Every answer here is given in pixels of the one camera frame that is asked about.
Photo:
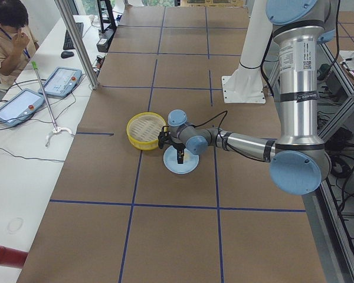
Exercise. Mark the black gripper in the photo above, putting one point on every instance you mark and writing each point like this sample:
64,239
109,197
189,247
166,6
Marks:
178,146

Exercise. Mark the white steamed bun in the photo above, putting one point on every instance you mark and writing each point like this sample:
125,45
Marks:
187,157

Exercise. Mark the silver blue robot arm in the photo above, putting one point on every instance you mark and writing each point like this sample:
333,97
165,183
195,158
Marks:
298,161

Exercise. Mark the yellow steamer basket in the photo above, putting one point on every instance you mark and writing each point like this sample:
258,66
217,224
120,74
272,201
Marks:
143,130

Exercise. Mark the light blue plate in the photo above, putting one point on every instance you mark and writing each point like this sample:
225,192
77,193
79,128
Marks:
170,161

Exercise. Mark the metal reacher grabber stick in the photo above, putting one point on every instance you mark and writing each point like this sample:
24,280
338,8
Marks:
57,129

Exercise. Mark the black box on table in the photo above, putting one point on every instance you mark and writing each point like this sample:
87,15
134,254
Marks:
105,40

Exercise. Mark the far blue teach pendant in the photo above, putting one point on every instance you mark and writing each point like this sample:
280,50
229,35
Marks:
62,82

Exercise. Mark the blue teach pendant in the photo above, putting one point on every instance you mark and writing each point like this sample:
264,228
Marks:
21,107
62,82

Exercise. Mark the black computer mouse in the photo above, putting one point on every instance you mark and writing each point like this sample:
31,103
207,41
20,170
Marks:
66,54

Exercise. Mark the near blue teach pendant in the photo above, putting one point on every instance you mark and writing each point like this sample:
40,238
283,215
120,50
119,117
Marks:
21,107

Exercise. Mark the person in beige shirt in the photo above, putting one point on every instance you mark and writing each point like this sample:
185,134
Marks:
17,43

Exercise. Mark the red cylinder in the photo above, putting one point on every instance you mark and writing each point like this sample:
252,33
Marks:
12,257

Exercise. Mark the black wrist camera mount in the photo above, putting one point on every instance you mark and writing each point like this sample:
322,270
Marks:
164,137

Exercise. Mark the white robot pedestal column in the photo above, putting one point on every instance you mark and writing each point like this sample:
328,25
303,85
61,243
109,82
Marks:
245,84

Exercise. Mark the aluminium frame post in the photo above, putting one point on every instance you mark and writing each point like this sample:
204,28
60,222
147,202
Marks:
71,27

